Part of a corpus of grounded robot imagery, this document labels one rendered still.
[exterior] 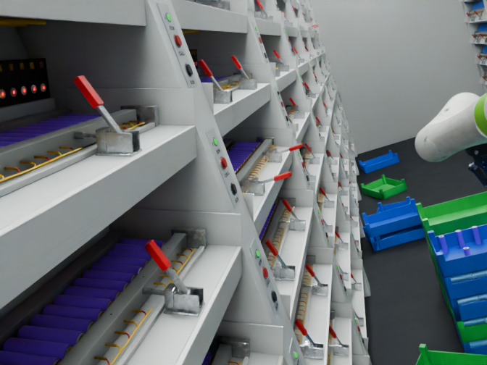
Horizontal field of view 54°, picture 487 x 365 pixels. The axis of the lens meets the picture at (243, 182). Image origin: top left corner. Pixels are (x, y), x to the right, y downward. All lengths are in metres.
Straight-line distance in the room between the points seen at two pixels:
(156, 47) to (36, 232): 0.39
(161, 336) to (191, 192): 0.25
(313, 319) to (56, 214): 0.91
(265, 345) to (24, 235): 0.51
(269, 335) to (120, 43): 0.48
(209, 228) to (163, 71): 0.23
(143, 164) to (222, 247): 0.24
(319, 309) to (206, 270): 0.64
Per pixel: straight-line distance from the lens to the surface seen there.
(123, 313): 0.53
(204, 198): 0.70
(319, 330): 1.17
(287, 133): 1.36
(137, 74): 0.69
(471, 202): 2.12
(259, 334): 0.77
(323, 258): 1.47
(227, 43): 1.37
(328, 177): 2.11
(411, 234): 2.74
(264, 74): 1.35
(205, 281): 0.62
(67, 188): 0.41
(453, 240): 1.83
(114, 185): 0.45
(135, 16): 0.66
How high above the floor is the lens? 1.11
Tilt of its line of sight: 11 degrees down
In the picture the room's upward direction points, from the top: 20 degrees counter-clockwise
